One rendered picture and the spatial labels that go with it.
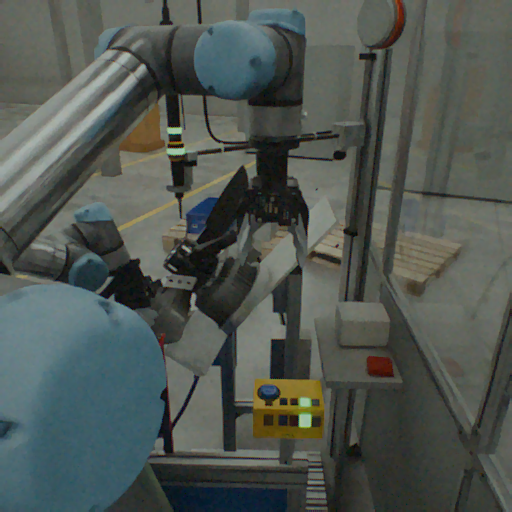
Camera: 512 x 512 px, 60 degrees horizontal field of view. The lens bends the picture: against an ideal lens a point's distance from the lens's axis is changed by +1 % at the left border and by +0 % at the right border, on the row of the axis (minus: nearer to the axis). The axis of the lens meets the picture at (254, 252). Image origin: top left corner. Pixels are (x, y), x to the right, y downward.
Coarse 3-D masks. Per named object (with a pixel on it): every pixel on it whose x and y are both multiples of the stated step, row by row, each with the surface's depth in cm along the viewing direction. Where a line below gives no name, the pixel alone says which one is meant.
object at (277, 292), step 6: (282, 282) 150; (276, 288) 151; (282, 288) 151; (276, 294) 152; (282, 294) 152; (276, 300) 153; (282, 300) 153; (276, 306) 154; (282, 306) 154; (276, 312) 155; (282, 312) 155; (234, 330) 159; (234, 336) 160; (234, 342) 161; (234, 348) 162; (234, 354) 163; (216, 360) 165
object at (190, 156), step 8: (192, 152) 116; (184, 160) 117; (192, 160) 117; (184, 168) 118; (192, 168) 118; (184, 176) 119; (192, 176) 119; (168, 184) 119; (184, 184) 119; (176, 192) 116
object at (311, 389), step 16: (256, 384) 104; (272, 384) 103; (288, 384) 104; (304, 384) 104; (320, 384) 104; (256, 400) 99; (288, 400) 99; (320, 400) 99; (256, 416) 98; (256, 432) 100; (272, 432) 100; (288, 432) 99; (304, 432) 99; (320, 432) 99
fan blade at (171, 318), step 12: (168, 288) 129; (156, 300) 125; (168, 300) 124; (180, 300) 124; (168, 312) 120; (180, 312) 120; (156, 324) 117; (168, 324) 116; (180, 324) 115; (156, 336) 113; (168, 336) 111; (180, 336) 110
